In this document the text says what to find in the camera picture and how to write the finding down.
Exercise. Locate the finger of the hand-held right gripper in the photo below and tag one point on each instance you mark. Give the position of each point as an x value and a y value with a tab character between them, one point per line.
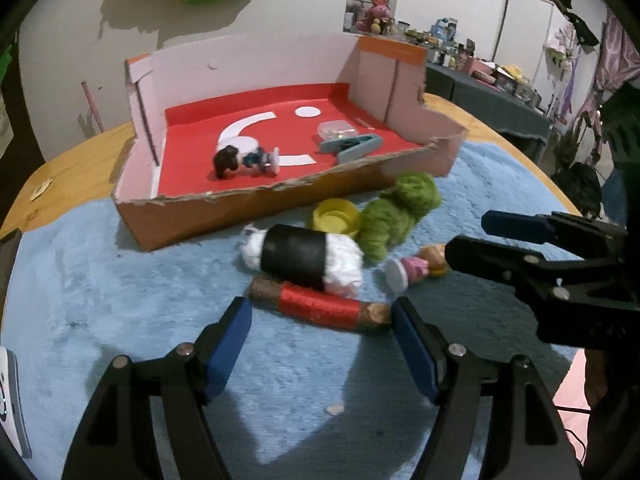
515	225
490	257

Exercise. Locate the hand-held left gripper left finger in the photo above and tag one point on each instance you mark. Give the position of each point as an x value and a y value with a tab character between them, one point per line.
227	350

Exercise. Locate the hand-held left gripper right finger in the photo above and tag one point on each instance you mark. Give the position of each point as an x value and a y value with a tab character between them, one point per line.
415	350

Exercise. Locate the pink doll figurine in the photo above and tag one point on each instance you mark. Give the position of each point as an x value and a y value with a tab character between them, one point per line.
412	267

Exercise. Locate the red thread spool stick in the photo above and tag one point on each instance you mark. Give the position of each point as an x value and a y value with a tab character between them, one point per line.
315	305

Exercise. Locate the green yarn bundle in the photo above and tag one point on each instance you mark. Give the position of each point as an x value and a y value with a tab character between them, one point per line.
395	220

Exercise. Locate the black and white paper roll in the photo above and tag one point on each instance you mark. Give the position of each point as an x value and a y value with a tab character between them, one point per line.
295	255

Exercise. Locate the cardboard box with red bottom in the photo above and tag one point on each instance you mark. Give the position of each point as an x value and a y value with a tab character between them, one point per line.
200	220

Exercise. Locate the yellow bottle cap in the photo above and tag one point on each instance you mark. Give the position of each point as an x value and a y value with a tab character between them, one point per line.
332	220

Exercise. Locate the teal clothespin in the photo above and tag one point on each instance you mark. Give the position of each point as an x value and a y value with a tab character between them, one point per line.
355	146

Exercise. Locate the black-haired figurine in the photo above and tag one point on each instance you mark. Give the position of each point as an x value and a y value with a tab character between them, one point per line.
227	160

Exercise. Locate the small clear plastic box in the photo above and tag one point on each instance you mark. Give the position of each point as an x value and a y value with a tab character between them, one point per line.
337	130

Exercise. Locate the black bag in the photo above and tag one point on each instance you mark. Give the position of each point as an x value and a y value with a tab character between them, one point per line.
577	187

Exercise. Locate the blue fuzzy blanket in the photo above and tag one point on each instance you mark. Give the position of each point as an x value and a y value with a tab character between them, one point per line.
125	300

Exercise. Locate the cluttered dark side table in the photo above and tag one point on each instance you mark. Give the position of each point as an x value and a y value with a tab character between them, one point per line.
475	60

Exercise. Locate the pink floral curtain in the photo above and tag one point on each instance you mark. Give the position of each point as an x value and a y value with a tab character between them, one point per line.
610	60

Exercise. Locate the white fabric wardrobe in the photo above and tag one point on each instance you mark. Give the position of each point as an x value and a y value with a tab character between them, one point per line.
525	25

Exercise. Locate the black hanging clothes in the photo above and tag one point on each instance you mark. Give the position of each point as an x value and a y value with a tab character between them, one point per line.
575	20

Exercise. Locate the white flat device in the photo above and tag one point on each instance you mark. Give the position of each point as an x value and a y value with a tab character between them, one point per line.
10	400

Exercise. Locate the small paper sticker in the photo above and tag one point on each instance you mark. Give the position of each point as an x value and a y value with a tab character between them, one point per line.
42	190

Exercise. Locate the magenta plush toy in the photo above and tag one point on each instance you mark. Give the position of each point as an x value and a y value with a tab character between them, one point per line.
375	15

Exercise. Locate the pink stick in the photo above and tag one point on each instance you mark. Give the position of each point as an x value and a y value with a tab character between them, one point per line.
92	107

